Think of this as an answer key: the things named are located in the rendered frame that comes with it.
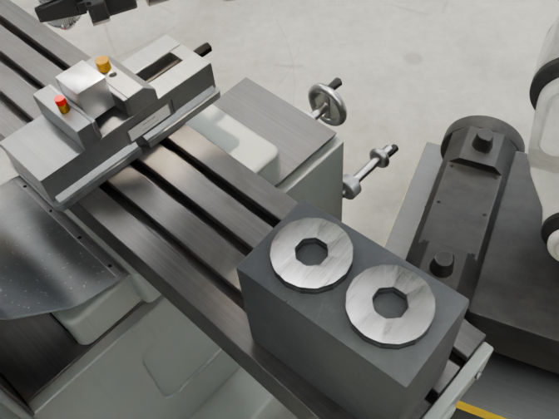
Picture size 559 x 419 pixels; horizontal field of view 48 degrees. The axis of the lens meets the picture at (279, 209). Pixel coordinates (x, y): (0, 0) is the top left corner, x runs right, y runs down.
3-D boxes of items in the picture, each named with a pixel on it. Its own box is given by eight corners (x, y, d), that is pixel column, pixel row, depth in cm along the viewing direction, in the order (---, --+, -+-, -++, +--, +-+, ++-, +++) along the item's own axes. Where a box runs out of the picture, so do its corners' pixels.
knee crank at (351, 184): (386, 144, 162) (388, 128, 157) (404, 155, 159) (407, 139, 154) (330, 195, 153) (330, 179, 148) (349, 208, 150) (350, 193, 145)
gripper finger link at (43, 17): (31, 2, 78) (80, -12, 79) (41, 23, 81) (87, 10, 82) (33, 9, 77) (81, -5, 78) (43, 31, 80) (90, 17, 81)
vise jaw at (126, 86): (113, 66, 107) (106, 47, 104) (159, 99, 101) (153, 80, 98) (85, 84, 105) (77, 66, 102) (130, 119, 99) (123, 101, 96)
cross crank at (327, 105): (320, 101, 159) (320, 66, 150) (357, 123, 154) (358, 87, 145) (278, 137, 153) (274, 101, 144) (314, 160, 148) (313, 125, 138)
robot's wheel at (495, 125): (515, 179, 163) (535, 125, 147) (511, 193, 161) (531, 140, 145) (439, 159, 169) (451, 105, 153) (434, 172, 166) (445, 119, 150)
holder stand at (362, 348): (308, 277, 88) (303, 189, 72) (445, 369, 79) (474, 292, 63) (251, 339, 83) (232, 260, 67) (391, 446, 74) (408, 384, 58)
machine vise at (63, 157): (170, 60, 118) (157, 10, 109) (223, 95, 111) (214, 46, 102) (10, 166, 104) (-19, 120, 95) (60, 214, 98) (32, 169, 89)
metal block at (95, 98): (94, 88, 102) (82, 59, 98) (116, 105, 100) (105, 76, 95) (67, 105, 100) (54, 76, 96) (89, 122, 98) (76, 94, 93)
